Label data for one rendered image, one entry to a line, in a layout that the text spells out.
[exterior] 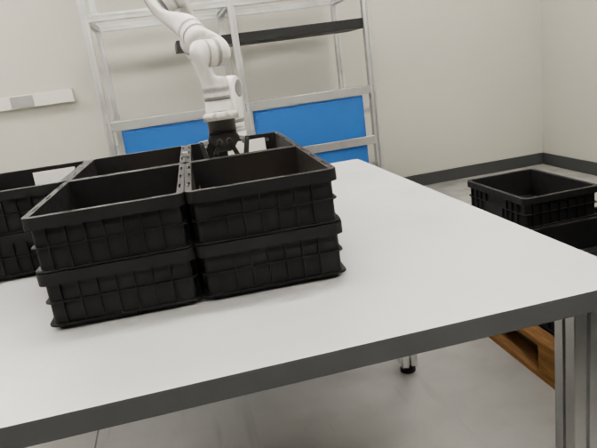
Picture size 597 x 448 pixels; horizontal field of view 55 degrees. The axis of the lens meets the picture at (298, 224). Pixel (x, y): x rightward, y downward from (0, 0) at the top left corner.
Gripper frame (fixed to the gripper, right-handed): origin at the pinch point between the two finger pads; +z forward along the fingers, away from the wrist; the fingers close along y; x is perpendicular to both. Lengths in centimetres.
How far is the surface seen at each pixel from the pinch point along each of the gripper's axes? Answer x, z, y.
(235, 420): -18, 88, 11
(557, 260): 60, 18, -59
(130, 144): -200, 7, 51
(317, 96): -206, -5, -67
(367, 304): 63, 18, -19
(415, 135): -300, 42, -164
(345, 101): -208, 0, -85
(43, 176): -29, -3, 56
